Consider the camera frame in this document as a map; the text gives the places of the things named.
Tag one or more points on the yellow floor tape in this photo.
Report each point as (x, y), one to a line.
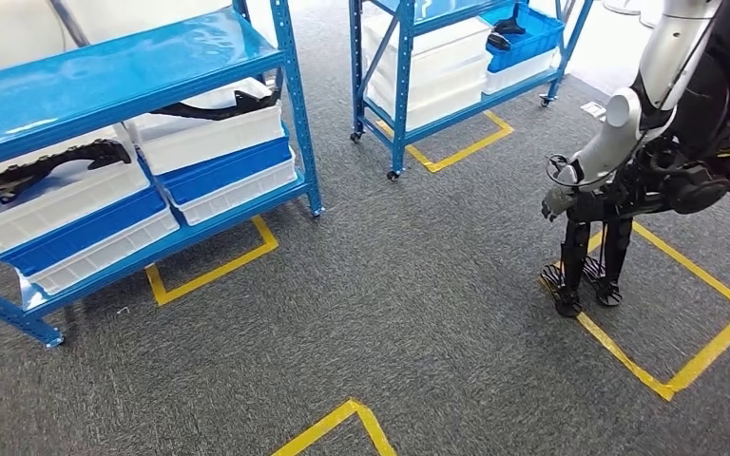
(340, 418)
(466, 151)
(711, 349)
(214, 274)

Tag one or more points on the white power strip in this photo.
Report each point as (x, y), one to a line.
(593, 110)

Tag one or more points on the grey metal pole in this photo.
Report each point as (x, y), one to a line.
(69, 22)

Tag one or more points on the blue metal shelf rack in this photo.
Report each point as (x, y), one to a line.
(403, 88)
(119, 69)

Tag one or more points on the black curved plastic part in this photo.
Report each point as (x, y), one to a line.
(214, 112)
(507, 28)
(31, 170)

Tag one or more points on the silver black humanoid robot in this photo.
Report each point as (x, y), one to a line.
(673, 63)

